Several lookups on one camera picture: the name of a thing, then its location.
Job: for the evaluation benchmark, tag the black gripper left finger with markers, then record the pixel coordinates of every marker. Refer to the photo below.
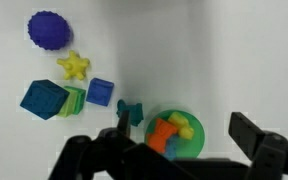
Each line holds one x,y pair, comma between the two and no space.
110,160

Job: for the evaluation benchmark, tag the small blue cube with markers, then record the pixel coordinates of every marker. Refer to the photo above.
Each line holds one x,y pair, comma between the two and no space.
100,92

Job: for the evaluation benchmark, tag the green block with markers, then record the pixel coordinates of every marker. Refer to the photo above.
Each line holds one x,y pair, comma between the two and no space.
74,101

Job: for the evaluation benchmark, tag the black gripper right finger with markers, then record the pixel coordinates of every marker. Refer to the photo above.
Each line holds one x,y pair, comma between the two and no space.
277,156

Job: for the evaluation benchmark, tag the green bowl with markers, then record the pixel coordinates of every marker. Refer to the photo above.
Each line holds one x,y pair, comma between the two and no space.
194,143

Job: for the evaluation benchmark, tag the teal toy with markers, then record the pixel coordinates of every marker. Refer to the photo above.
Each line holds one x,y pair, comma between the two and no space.
135,113

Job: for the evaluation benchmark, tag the light blue toy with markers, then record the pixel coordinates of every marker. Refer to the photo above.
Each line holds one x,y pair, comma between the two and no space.
172,148

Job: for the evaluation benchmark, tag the yellow spiky star toy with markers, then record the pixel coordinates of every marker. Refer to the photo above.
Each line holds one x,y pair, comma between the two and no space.
73,65

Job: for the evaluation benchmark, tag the orange toy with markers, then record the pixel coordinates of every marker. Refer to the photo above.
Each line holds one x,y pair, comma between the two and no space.
160,135

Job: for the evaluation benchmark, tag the large dark blue cube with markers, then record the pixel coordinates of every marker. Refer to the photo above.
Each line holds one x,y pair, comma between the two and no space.
44,99

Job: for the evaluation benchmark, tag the purple bumpy ball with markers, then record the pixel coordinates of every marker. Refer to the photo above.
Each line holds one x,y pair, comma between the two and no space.
49,30

